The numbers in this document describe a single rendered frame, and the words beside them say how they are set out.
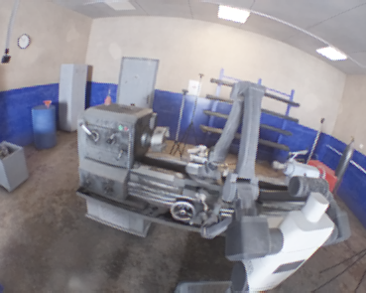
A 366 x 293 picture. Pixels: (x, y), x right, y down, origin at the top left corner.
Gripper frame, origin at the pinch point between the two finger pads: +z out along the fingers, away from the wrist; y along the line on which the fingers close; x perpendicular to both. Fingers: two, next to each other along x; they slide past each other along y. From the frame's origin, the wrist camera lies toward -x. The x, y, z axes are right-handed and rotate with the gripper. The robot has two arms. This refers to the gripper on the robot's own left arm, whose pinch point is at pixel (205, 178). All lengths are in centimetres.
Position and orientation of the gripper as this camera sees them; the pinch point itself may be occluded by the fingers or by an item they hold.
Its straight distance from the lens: 111.3
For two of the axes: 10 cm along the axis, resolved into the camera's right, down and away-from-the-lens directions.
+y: -9.8, -1.6, -0.7
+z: -1.6, 6.1, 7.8
